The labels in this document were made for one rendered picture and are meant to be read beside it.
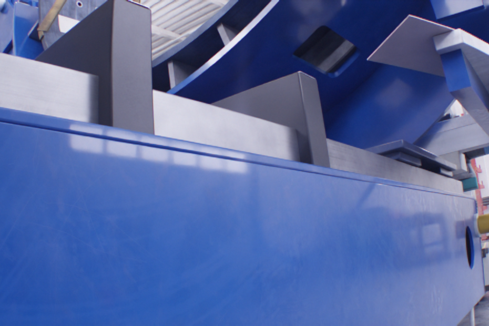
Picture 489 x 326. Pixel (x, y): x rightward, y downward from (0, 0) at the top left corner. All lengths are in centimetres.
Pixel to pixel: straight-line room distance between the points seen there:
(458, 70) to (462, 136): 78
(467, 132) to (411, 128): 23
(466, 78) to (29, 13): 258
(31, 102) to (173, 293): 21
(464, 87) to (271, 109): 48
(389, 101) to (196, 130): 137
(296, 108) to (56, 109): 40
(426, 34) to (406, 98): 80
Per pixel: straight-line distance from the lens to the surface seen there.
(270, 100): 75
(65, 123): 38
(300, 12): 140
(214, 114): 57
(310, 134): 70
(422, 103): 180
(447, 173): 158
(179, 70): 169
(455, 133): 182
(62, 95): 43
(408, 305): 94
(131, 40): 48
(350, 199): 73
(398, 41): 106
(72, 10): 298
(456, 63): 107
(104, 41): 47
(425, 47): 112
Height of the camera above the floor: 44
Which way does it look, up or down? 12 degrees up
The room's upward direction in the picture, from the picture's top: 6 degrees counter-clockwise
